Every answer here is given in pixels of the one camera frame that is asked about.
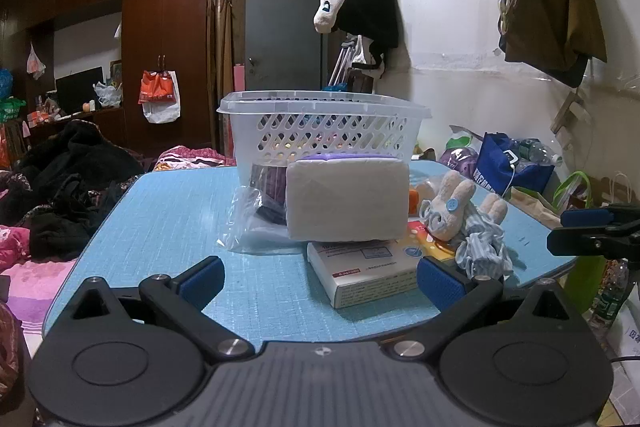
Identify purple patterned bag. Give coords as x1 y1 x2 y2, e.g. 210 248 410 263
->
439 146 481 172

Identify clear plastic bottle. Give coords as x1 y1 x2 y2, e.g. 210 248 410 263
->
517 138 563 168

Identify grey door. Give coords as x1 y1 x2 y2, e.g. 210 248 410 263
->
245 0 328 92

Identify white plastic lattice basket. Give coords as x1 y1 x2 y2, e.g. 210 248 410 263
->
216 90 432 172

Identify floral blanket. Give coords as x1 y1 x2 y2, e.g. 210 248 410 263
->
152 146 238 172

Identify black clothes pile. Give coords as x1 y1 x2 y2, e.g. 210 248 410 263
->
0 119 146 263

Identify orange white snack packet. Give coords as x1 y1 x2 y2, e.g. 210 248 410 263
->
407 219 458 260

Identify brown paper bag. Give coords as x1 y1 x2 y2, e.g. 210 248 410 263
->
507 187 563 230

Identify pink blanket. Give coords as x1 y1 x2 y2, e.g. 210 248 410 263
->
0 227 81 338

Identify metal walking frame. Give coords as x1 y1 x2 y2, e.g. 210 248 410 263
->
327 34 368 90

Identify striped fabric scrunchie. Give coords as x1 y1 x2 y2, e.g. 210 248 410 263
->
452 194 515 280

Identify small white red plastic bag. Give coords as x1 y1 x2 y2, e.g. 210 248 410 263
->
26 44 47 80

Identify brown wooden wardrobe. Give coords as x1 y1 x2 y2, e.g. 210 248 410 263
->
0 0 218 158

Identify white tissue pack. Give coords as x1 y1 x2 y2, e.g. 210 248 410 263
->
285 157 410 242

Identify black television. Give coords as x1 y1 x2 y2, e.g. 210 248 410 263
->
55 67 105 115

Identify white cable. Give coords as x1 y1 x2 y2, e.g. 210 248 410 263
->
502 149 519 198

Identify white medicine box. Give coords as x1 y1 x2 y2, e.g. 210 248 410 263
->
306 241 421 309

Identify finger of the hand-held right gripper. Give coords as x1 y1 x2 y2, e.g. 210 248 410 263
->
546 221 640 259
560 203 640 229

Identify green bag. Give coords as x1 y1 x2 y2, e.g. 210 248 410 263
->
552 171 608 313

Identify wooden sticks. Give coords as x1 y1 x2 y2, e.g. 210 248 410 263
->
215 0 237 155

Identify green label plastic bottle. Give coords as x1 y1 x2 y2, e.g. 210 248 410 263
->
590 259 631 333

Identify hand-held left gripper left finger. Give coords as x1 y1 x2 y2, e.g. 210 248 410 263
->
70 256 255 364

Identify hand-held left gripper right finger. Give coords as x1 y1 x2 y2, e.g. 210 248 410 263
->
392 256 576 360

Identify purple white pack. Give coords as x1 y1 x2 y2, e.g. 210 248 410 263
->
302 151 407 162

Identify blue shopping bag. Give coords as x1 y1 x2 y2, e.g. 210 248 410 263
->
474 132 556 196

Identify beige plush bunny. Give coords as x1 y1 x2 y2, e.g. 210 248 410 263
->
417 170 477 240

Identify orange white plastic bag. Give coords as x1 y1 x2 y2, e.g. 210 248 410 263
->
138 69 181 124

